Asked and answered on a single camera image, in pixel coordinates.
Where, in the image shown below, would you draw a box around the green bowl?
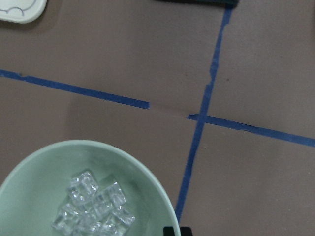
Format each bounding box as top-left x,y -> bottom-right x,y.
0,140 -> 180,236

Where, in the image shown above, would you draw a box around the cream bear tray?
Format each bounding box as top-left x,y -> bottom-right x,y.
0,0 -> 47,24

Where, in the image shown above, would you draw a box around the ice cubes in green bowl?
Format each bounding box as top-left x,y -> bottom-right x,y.
52,171 -> 136,236

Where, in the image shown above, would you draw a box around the grey folded cloth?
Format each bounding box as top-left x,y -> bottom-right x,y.
160,0 -> 240,7

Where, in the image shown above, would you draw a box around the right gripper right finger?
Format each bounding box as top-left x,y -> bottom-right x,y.
180,227 -> 192,236

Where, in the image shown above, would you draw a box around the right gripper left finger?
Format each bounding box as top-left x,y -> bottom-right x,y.
163,226 -> 175,236

